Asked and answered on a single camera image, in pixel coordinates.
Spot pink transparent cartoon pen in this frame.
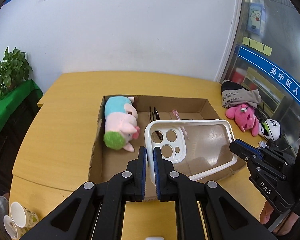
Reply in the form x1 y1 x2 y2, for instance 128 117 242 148
172 109 189 140

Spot black folded eyeglasses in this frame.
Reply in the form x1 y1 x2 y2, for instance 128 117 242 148
149 106 163 142

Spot operator hand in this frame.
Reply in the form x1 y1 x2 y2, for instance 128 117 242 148
259 200 300 236

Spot shallow cardboard box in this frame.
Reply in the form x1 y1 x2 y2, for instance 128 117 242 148
88 95 247 201

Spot green cloth covered bench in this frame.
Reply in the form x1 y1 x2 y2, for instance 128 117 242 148
0 79 44 151

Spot panda plush toy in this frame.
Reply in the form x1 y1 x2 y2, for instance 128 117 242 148
258 119 281 141

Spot potted green plant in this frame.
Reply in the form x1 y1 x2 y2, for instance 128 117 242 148
0 47 33 99

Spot white earbuds case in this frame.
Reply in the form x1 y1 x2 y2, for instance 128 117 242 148
145 236 165 240

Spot paper cup with green print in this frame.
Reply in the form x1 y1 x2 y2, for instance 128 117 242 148
10 202 39 228

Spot white clear phone case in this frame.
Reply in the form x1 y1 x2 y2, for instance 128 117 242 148
144 119 237 184

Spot yellow sticky notes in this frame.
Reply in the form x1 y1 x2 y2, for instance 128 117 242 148
242 36 272 56

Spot pink plush toy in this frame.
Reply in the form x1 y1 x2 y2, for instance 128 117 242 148
225 104 260 137

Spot grey folded cloth bag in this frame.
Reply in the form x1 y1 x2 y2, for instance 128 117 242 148
221 80 262 108

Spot cartoon sheep poster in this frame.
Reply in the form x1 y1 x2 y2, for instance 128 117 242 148
247 3 267 36

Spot pig plush toy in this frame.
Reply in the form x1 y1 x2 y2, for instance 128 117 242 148
103 96 140 152

